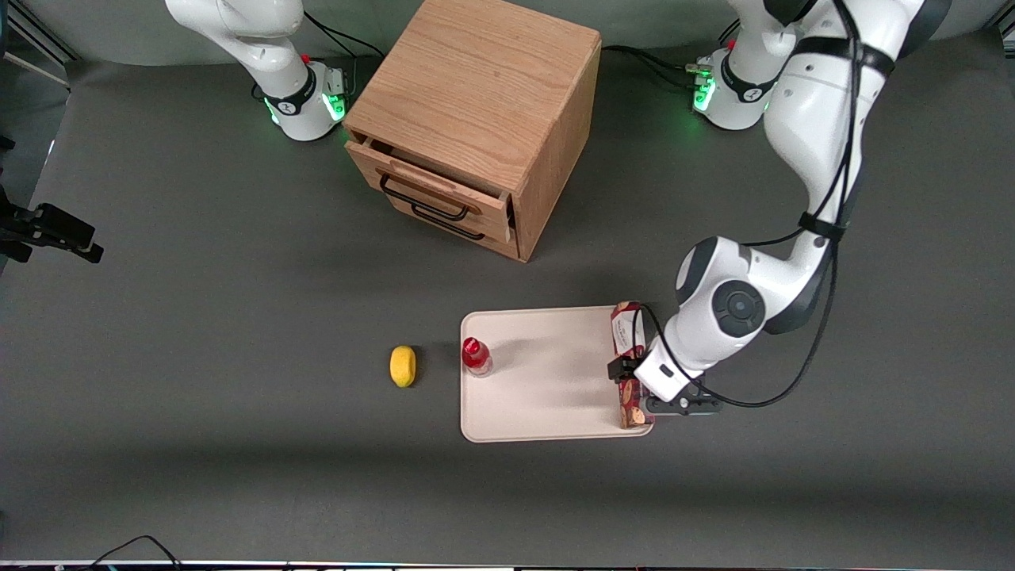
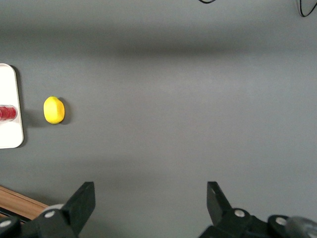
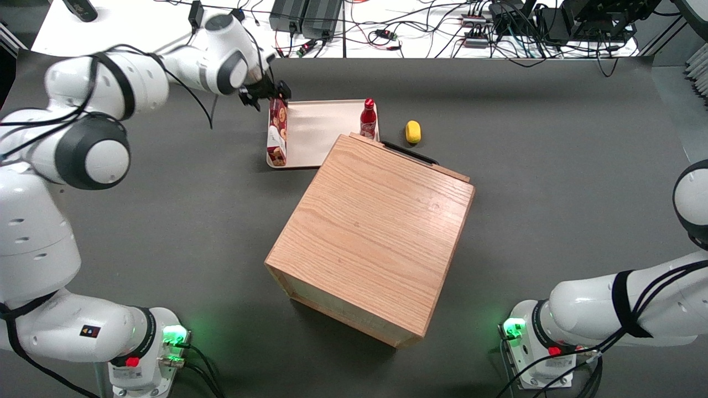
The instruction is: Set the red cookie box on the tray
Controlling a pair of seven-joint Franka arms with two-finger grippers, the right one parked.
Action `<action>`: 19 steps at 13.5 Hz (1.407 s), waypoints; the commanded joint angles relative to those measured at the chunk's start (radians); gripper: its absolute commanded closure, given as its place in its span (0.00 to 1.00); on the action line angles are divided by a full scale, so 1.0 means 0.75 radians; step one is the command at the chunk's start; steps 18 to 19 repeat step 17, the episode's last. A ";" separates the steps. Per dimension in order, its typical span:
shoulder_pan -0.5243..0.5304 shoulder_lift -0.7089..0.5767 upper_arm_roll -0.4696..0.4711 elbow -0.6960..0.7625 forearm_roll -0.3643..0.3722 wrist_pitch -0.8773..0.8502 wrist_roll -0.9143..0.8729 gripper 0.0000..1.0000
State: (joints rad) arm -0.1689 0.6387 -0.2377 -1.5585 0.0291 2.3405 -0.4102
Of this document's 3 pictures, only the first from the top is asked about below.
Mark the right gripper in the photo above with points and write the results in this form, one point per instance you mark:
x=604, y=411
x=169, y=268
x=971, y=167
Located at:
x=6, y=223

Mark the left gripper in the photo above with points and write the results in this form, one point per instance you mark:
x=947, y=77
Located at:
x=622, y=368

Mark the red cookie box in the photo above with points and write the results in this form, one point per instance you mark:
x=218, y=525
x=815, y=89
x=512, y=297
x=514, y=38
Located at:
x=626, y=329

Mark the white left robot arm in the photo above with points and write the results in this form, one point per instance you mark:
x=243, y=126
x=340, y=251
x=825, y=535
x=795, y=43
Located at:
x=809, y=119

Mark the beige plastic tray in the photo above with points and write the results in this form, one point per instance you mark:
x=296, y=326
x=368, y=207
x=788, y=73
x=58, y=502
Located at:
x=547, y=381

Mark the small red-capped bottle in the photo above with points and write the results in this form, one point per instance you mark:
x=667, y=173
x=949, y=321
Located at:
x=476, y=357

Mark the wooden drawer closed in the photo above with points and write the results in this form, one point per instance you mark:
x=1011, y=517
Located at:
x=484, y=238

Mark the yellow lemon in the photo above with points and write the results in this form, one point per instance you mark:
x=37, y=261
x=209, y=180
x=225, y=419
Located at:
x=403, y=366

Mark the wooden drawer slightly open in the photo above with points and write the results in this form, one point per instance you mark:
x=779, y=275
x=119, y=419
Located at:
x=428, y=186

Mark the wooden drawer cabinet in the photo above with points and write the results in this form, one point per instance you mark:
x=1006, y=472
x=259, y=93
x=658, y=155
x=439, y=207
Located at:
x=484, y=95

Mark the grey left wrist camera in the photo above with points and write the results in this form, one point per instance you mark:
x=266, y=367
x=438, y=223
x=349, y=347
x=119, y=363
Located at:
x=686, y=404

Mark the aluminium frame rail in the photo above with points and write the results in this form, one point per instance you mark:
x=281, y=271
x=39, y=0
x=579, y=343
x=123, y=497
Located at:
x=36, y=36
x=1005, y=25

